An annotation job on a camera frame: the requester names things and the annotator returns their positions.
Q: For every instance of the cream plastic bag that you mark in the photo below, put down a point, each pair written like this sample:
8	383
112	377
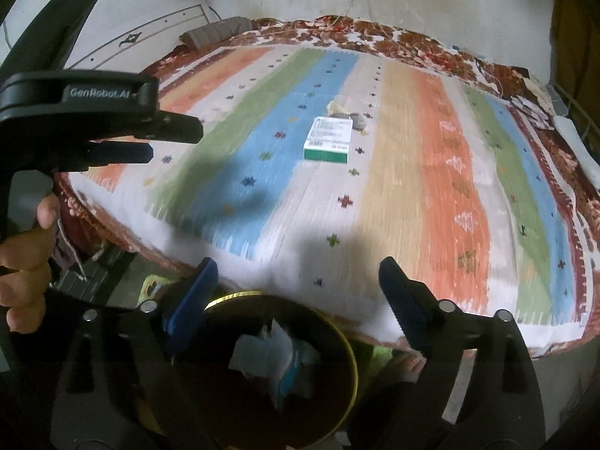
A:
338	107

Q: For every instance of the red floral blanket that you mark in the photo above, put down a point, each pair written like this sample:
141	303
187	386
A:
375	33

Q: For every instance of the white and green medicine box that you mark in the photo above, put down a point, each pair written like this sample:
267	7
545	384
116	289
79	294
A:
328	133

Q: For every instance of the yellow garment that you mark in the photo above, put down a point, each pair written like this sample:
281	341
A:
576	33

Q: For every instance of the dark gold-rimmed trash bin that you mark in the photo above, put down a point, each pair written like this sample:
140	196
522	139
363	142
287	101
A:
234	415

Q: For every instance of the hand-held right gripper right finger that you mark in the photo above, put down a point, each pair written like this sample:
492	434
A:
403	309

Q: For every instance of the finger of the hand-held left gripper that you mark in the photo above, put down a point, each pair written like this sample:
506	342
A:
126	153
178	129

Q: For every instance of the striped colourful blanket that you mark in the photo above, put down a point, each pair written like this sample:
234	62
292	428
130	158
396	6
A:
422	173

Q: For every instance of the person's left hand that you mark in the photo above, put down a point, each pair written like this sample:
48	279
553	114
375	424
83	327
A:
28	272

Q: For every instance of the white tissue pack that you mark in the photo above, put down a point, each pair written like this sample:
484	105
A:
260	351

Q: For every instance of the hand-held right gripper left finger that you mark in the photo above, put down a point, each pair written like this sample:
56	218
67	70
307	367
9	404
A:
192	304

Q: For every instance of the small grey wrapper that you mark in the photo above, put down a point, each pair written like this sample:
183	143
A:
360	122

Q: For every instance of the patterned white cloth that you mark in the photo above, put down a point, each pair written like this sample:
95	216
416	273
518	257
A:
532	110

